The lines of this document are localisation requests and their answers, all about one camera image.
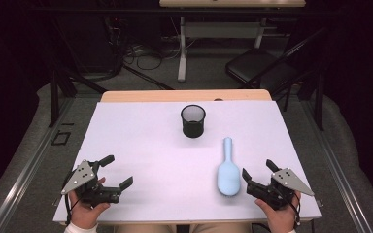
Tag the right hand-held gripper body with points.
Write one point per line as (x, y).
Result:
(272, 194)

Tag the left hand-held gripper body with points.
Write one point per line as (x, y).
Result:
(92, 194)

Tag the light blue hairbrush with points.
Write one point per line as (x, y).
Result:
(228, 178)

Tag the black mesh pen cup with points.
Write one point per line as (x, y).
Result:
(192, 129)

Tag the person's left hand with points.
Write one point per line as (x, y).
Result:
(85, 215)

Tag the person's right hand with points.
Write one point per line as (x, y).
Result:
(281, 220)

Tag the white table cover sheet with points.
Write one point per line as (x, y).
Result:
(142, 139)

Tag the black metal stand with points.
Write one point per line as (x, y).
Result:
(319, 103)
(54, 97)

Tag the light wooden table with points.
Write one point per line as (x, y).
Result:
(175, 95)

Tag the black folding chair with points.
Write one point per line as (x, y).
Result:
(255, 66)

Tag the white-legged desk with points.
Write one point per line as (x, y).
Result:
(183, 48)

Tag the metal floor rail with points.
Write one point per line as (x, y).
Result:
(22, 176)
(340, 174)

